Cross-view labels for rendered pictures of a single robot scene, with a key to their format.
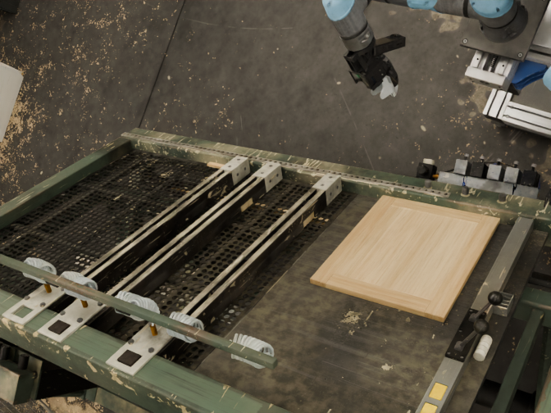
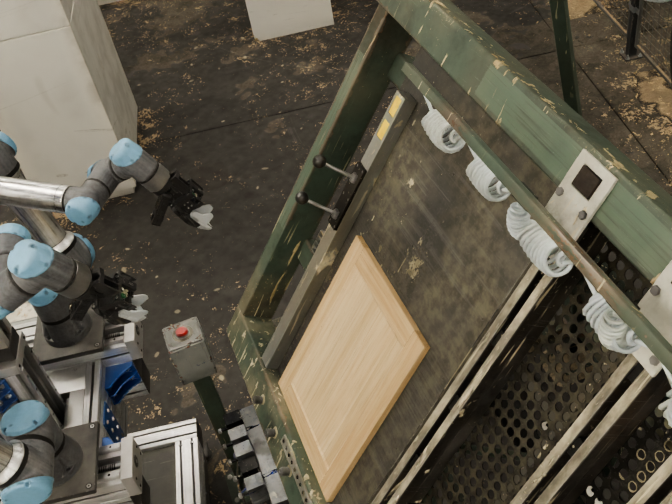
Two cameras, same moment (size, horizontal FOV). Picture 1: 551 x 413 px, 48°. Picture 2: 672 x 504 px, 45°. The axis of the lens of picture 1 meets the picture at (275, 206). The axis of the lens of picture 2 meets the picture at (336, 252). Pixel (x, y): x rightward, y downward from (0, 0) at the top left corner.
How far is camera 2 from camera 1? 2.05 m
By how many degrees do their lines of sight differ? 77
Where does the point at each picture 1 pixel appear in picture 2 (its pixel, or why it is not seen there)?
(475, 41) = (86, 475)
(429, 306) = (358, 256)
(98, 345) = (630, 224)
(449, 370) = (370, 153)
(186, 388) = (533, 122)
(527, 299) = not seen: hidden behind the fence
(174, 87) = not seen: outside the picture
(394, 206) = (326, 464)
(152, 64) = not seen: outside the picture
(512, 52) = (90, 434)
